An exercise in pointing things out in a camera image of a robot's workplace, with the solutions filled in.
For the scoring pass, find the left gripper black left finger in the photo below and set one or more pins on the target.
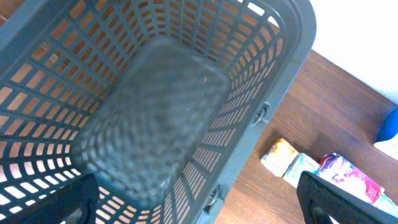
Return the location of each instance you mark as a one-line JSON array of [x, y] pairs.
[[82, 194]]

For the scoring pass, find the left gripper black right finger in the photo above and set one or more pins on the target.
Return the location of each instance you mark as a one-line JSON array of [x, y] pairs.
[[322, 202]]

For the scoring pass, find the red purple snack packet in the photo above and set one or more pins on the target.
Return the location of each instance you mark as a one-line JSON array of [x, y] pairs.
[[342, 173]]

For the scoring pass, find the teal tissue pocket pack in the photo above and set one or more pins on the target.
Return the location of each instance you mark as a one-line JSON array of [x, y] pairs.
[[301, 163]]

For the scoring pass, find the orange snack packet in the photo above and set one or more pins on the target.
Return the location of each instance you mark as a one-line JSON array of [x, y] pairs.
[[279, 157]]

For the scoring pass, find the teal green snack packet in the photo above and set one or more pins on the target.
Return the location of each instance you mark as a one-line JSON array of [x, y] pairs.
[[385, 204]]

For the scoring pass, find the grey plastic mesh basket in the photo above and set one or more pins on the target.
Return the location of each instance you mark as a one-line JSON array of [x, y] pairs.
[[162, 100]]

